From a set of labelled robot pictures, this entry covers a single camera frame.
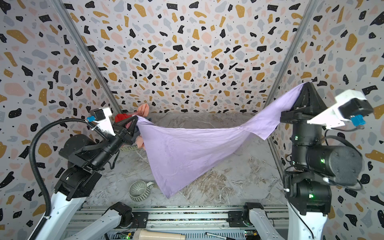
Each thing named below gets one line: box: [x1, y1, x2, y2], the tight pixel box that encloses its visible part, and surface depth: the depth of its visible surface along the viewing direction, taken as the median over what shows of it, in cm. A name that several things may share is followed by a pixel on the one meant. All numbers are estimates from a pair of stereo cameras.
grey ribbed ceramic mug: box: [129, 180, 155, 202], surface depth 81 cm
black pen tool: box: [205, 232, 237, 240], surface depth 71 cm
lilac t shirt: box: [136, 83, 307, 198], surface depth 66 cm
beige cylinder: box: [133, 229, 187, 240], surface depth 69 cm
